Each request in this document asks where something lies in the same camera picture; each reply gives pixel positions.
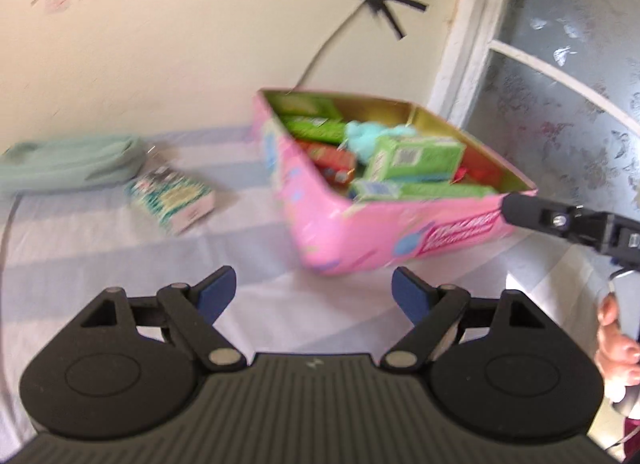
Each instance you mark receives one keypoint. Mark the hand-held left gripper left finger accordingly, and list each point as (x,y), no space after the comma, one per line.
(215,291)

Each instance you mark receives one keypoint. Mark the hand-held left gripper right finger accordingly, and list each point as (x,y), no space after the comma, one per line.
(407,294)

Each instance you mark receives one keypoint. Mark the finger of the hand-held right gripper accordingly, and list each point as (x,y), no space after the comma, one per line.
(530,211)

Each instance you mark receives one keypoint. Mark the red pouch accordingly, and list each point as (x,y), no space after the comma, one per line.
(475,175)

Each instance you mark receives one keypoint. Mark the pink tin box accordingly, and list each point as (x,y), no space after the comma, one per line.
(360,234)

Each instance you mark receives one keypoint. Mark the green blue toothpaste box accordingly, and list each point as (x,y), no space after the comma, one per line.
(430,190)

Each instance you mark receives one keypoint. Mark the large green box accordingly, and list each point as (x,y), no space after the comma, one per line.
(420,156)

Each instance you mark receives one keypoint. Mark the orange red box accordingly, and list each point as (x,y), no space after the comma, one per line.
(327,161)

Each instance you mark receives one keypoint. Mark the teal plush toy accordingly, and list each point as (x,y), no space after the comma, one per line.
(372,136)

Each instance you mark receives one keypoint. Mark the small green box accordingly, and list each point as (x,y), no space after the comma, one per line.
(312,128)

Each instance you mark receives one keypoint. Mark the person's right hand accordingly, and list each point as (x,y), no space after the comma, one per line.
(617,359)

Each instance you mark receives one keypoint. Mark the green patterned box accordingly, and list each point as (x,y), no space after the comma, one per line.
(172,196)

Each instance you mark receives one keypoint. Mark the white frosted window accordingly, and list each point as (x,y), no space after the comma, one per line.
(550,69)

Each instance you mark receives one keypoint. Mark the teal fabric pouch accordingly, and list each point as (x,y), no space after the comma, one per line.
(65,164)

